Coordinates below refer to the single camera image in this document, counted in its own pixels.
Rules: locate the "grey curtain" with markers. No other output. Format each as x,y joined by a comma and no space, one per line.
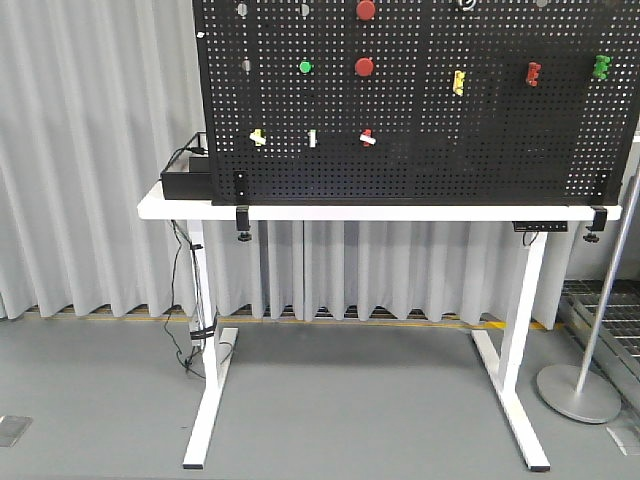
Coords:
95,96

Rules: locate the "upper red push button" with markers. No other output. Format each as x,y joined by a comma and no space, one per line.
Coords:
365,10

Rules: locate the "left black table clamp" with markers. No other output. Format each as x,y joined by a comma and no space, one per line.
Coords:
241,190

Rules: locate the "green lit toggle switch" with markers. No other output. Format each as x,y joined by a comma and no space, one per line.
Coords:
312,140

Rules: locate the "yellow lit toggle switch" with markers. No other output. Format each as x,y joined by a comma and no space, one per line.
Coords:
258,137

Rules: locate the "black box on table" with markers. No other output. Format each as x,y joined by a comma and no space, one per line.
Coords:
186,175

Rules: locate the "right black table clamp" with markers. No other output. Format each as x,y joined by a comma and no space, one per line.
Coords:
600,216

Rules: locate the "green illuminated push button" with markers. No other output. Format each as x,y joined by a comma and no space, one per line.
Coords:
305,67

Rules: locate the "red push button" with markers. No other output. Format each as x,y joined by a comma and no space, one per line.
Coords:
365,10
364,67

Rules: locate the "lower red push button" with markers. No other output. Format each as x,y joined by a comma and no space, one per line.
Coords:
364,67

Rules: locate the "table height control panel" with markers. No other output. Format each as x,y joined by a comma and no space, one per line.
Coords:
540,226

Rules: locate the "black table clamp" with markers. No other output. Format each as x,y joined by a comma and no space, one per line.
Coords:
241,190
600,216

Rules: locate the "white height-adjustable table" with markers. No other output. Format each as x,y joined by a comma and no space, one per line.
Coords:
502,364

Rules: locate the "red toggle switch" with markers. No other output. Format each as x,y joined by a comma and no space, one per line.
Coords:
366,138

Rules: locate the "grey stand with round base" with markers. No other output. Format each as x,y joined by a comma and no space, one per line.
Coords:
575,391

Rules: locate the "black perforated pegboard panel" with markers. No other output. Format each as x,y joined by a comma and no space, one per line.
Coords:
501,143

